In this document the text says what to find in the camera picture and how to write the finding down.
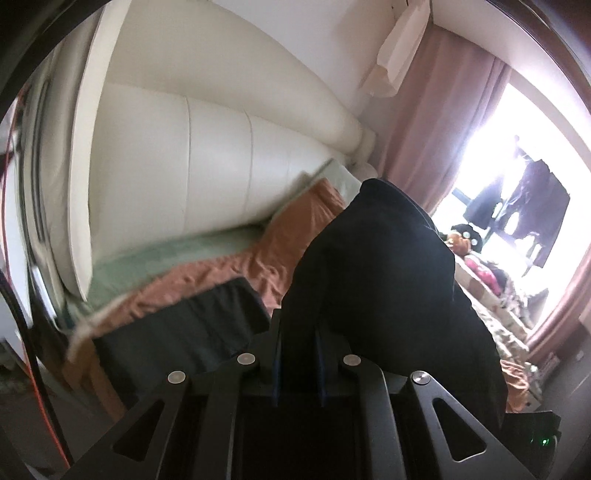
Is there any hanging dark garment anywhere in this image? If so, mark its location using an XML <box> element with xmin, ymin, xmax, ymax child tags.
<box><xmin>505</xmin><ymin>159</ymin><xmax>572</xmax><ymax>268</ymax></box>
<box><xmin>463</xmin><ymin>178</ymin><xmax>506</xmax><ymax>229</ymax></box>

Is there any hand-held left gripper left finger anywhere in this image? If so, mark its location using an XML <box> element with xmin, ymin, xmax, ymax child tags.
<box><xmin>69</xmin><ymin>309</ymin><xmax>283</xmax><ymax>480</ymax></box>

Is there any thick black cable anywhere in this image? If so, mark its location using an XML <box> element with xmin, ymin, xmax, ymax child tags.
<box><xmin>0</xmin><ymin>272</ymin><xmax>77</xmax><ymax>468</ymax></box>

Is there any white padded headboard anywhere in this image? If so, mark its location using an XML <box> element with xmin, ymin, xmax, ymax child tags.
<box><xmin>44</xmin><ymin>0</ymin><xmax>377</xmax><ymax>301</ymax></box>

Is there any black jacket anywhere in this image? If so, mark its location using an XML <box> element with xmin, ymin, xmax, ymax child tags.
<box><xmin>281</xmin><ymin>178</ymin><xmax>509</xmax><ymax>418</ymax></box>

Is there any orange-brown blanket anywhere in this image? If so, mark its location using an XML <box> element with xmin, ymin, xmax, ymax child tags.
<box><xmin>62</xmin><ymin>178</ymin><xmax>539</xmax><ymax>416</ymax></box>

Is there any pale green bed sheet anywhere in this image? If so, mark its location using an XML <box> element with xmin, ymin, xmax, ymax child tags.
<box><xmin>85</xmin><ymin>224</ymin><xmax>273</xmax><ymax>310</ymax></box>

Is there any orange plush toy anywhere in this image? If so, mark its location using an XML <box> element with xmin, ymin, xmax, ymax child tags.
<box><xmin>445</xmin><ymin>233</ymin><xmax>472</xmax><ymax>256</ymax></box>

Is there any white covered air conditioner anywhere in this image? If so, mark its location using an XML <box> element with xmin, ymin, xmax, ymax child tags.
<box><xmin>360</xmin><ymin>0</ymin><xmax>432</xmax><ymax>97</ymax></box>

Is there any black white-dotted plush toy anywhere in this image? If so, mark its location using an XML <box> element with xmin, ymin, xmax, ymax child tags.
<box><xmin>450</xmin><ymin>224</ymin><xmax>485</xmax><ymax>252</ymax></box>

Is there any floral quilt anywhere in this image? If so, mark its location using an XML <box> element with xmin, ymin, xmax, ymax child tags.
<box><xmin>455</xmin><ymin>258</ymin><xmax>550</xmax><ymax>384</ymax></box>

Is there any pale pillow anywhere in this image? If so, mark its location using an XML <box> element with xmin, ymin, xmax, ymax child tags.
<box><xmin>302</xmin><ymin>159</ymin><xmax>365</xmax><ymax>204</ymax></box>

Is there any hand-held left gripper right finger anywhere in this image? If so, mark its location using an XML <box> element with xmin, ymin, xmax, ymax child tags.
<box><xmin>316</xmin><ymin>332</ymin><xmax>541</xmax><ymax>480</ymax></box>

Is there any dark grey folded cloth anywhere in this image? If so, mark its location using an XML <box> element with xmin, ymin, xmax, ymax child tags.
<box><xmin>92</xmin><ymin>277</ymin><xmax>271</xmax><ymax>409</ymax></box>

